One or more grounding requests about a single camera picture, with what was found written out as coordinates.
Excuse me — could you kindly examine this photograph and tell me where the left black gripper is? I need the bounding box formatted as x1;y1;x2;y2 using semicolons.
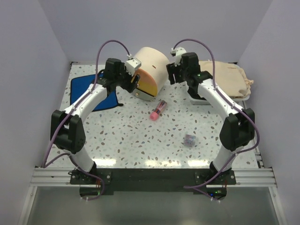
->
114;63;140;93

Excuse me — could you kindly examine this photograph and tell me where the grey bottom drawer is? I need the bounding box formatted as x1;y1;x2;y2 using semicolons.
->
132;89;155;101

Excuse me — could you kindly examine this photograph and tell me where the yellow drawer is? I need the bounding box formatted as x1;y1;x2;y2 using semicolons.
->
137;78;158;97

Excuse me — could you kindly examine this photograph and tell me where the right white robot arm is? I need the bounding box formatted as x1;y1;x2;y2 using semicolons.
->
166;48;255;184

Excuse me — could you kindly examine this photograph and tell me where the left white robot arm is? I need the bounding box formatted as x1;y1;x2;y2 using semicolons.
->
50;58;142;184

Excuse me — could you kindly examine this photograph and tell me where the beige round drawer cabinet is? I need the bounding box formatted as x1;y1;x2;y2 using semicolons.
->
135;47;169;98

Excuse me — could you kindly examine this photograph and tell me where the black cloth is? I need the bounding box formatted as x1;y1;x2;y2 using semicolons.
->
187;87;202;100

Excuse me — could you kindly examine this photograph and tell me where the pink pencil case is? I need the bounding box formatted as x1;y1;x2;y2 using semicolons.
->
150;100;167;121

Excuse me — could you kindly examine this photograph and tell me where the white tray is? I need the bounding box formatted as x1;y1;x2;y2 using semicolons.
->
186;65;249;105

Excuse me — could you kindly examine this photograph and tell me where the blue cloth mat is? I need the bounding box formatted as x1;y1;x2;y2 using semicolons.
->
70;69;122;112

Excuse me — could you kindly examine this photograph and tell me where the beige cloth bag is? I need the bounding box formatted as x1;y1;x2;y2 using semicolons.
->
196;60;255;101

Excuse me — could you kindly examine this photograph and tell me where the clear box of clips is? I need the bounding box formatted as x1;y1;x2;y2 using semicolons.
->
183;134;196;147

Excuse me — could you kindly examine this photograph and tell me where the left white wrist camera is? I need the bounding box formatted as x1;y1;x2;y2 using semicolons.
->
124;58;142;76

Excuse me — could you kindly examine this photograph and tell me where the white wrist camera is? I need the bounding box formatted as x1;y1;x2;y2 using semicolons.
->
124;58;142;76
170;47;187;66

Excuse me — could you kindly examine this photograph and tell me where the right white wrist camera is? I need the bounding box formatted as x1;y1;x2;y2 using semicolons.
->
170;47;187;66

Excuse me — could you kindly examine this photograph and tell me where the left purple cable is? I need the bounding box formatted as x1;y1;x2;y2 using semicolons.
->
42;40;133;168

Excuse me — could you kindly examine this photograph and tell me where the purple cable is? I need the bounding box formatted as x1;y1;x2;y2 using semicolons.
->
42;40;133;168
173;38;261;200

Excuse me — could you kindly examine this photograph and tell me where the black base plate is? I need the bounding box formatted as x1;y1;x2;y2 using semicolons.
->
69;167;235;196

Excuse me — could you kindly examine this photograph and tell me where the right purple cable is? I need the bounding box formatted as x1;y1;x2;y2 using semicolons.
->
173;38;261;200

